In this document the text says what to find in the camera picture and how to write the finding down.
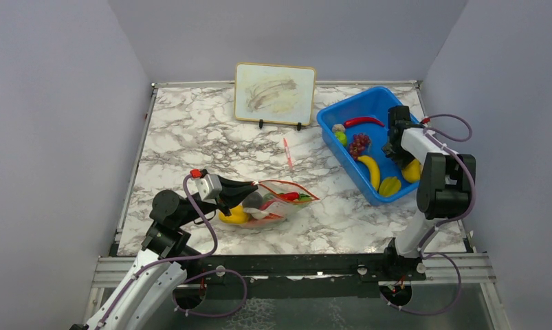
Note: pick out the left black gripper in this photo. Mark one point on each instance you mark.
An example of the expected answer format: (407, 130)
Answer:
(233, 192)

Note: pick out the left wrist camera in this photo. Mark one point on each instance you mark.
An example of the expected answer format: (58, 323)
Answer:
(209, 186)

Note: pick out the white garlic bulb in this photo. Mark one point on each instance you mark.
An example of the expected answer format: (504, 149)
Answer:
(338, 128)

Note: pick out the green starfruit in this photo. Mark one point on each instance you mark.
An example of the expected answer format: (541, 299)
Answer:
(389, 186)

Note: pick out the green cabbage ball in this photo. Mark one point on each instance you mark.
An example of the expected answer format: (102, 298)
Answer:
(342, 138)

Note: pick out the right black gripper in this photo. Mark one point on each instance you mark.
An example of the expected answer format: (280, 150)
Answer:
(401, 161)

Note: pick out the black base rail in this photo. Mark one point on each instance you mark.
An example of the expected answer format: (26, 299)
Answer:
(284, 276)

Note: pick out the purple grape bunch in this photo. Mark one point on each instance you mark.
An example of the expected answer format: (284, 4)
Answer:
(358, 145)

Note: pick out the blue plastic bin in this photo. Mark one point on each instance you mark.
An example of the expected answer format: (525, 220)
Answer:
(374, 102)

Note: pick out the yellow-framed whiteboard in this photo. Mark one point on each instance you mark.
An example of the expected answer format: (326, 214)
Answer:
(275, 94)

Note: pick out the yellow banana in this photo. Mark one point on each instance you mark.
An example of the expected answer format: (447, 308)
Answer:
(374, 170)

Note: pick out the yellow bell pepper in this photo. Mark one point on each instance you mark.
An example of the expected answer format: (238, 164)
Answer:
(237, 216)

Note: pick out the dark purple mushroom cap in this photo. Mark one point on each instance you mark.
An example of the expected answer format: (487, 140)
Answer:
(253, 201)

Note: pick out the red chili pepper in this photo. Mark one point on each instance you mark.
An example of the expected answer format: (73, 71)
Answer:
(363, 120)
(279, 204)

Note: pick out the clear orange-zip plastic bag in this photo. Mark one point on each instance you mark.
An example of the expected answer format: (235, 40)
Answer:
(279, 186)

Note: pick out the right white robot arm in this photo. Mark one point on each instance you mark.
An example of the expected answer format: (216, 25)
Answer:
(446, 189)

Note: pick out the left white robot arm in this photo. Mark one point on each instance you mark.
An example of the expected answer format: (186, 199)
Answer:
(165, 257)

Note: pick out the orange carrot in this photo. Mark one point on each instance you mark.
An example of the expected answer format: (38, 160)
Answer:
(266, 221)

